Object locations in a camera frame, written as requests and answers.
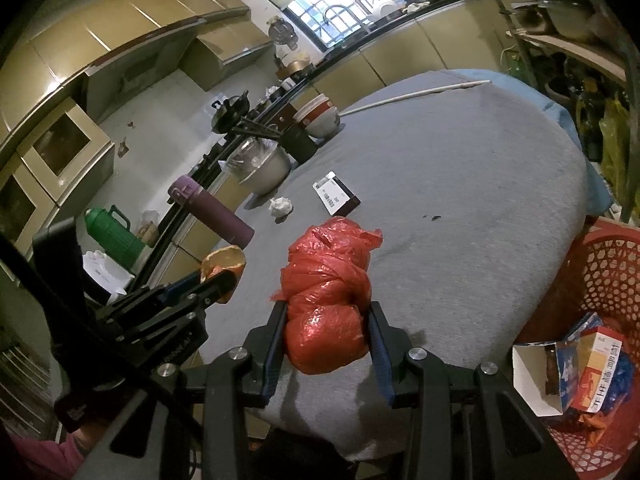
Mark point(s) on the beige lower cabinets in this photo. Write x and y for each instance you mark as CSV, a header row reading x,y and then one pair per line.
x,y
400,45

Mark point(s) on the bowl with plastic bag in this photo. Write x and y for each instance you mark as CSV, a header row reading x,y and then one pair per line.
x,y
149,230

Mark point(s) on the black countertop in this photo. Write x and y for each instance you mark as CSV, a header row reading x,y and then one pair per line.
x,y
320,67

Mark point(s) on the red plastic bag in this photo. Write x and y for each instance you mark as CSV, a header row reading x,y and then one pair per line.
x,y
325,285

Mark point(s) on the beige upper cabinets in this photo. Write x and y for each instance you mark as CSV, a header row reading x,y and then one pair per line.
x,y
125,10

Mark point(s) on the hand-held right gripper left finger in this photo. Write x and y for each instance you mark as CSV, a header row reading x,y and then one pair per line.
x,y
272,355

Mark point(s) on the blue plastic shoe cover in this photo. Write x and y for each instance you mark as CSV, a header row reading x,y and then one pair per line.
x,y
622,380

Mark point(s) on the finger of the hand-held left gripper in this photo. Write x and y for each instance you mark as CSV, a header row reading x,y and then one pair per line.
x,y
182,282
222,290

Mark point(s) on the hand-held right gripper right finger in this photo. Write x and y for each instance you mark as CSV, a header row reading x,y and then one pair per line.
x,y
380,360

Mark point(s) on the red plastic basket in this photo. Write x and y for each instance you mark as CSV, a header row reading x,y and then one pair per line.
x,y
610,270

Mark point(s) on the white rod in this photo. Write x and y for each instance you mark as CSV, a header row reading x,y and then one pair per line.
x,y
415,95

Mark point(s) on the orange peel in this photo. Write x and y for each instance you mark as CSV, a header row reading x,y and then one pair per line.
x,y
222,260

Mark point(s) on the wok with lid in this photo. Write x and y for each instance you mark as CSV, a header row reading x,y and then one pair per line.
x,y
230,112

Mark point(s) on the green thermos jug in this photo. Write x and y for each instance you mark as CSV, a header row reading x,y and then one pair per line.
x,y
112,237

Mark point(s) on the blue white carton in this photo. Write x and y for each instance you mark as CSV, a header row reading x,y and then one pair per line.
x,y
532,375

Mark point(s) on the blue foil packet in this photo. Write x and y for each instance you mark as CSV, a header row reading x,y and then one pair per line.
x,y
585,326

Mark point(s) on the red and white box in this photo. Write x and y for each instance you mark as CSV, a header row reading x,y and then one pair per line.
x,y
597,375

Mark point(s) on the black cup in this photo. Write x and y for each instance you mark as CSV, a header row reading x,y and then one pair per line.
x,y
300,145

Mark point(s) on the glass door wall cabinet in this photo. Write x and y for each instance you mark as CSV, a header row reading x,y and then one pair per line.
x,y
55,160

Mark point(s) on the black gas stove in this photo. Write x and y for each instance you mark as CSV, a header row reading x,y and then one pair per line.
x,y
220,155

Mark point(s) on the large steel pot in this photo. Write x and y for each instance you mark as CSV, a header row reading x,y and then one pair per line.
x,y
567,15

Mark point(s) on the brass pot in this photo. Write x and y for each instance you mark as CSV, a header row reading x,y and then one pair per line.
x,y
297,67

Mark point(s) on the metal faucet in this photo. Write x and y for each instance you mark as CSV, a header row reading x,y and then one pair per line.
x,y
340,17

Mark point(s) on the white pot with glass lid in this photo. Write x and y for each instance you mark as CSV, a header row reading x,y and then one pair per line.
x,y
262,167

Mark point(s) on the metal shelf rack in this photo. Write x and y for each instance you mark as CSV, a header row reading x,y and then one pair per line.
x,y
575,55

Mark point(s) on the person's left forearm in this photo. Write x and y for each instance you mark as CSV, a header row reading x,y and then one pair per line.
x,y
35,460

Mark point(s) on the white dish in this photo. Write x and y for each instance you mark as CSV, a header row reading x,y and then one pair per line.
x,y
387,9

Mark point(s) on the purple thermos bottle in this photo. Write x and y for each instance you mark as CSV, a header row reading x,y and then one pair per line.
x,y
215,212

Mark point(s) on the blue table cover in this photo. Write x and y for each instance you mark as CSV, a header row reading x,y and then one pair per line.
x,y
580,160

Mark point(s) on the white and black box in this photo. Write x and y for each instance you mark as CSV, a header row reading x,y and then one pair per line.
x,y
337,195

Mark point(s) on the small steel pot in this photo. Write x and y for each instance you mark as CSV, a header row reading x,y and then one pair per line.
x,y
529,17

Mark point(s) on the hanging metal strainer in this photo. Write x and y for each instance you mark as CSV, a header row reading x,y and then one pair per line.
x,y
281,32

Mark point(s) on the white rag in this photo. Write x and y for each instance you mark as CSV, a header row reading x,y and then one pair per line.
x,y
413,7

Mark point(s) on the range hood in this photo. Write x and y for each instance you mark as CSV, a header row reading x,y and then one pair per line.
x,y
150,60

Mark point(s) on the beige cabinets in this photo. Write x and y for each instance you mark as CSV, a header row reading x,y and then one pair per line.
x,y
125,10
400,45

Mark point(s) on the white tissue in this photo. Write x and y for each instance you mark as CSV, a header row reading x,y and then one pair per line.
x,y
281,206

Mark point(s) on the yellow plastic bag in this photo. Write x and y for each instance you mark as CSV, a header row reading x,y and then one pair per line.
x,y
614,150

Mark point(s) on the stacked white bowls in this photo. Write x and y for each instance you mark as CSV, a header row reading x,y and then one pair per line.
x,y
320,115

